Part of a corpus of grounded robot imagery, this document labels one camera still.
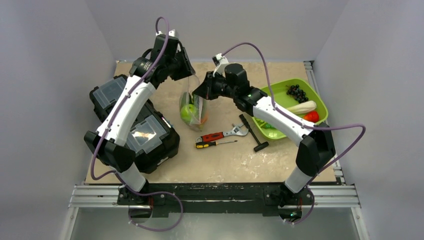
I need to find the yellow black screwdriver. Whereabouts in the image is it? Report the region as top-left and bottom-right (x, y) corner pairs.
(194, 140), (237, 149)

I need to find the black toolbox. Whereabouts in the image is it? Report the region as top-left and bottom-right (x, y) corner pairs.
(89, 74), (156, 127)
(125, 112), (180, 174)

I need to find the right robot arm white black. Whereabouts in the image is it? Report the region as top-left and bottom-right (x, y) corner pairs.
(193, 63), (336, 204)

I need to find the red tomato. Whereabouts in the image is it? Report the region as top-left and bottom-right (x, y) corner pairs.
(303, 111), (320, 123)

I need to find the dark grapes bunch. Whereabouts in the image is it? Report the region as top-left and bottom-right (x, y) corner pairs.
(286, 84), (310, 104)

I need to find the green plastic basin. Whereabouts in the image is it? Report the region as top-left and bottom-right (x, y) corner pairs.
(253, 78), (329, 140)

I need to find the bok choy green white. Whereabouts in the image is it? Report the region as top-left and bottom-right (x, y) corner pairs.
(179, 92), (207, 125)

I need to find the green chili pepper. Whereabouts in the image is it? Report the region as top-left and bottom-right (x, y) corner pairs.
(261, 123), (275, 129)

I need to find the celery stalk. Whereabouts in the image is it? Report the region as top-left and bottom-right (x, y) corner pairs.
(253, 100), (317, 128)

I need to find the green apple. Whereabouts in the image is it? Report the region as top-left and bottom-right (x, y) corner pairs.
(180, 104), (198, 123)

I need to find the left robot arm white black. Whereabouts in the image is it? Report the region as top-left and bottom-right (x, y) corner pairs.
(84, 29), (196, 205)

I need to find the orange tangerine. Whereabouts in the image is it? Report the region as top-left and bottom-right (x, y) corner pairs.
(200, 114), (209, 125)

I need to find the red handled adjustable wrench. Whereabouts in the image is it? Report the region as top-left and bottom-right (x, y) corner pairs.
(195, 123), (249, 143)

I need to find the clear zip top bag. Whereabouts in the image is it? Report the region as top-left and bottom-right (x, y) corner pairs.
(179, 75), (208, 132)

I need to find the black hammer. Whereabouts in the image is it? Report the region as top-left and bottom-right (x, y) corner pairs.
(239, 114), (269, 153)

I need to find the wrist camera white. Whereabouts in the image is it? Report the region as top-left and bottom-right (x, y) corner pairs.
(155, 29), (181, 53)
(212, 53), (230, 78)

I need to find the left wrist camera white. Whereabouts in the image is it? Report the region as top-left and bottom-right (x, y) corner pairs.
(155, 29), (181, 53)

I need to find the black toolbox far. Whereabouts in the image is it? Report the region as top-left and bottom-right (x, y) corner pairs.
(89, 74), (156, 127)

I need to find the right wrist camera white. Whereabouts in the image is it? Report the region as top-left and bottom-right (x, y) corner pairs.
(212, 53), (230, 78)

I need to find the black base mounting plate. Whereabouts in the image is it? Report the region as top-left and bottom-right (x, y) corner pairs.
(117, 182), (314, 220)

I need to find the black toolbox near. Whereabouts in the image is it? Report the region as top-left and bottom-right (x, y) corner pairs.
(125, 112), (180, 174)

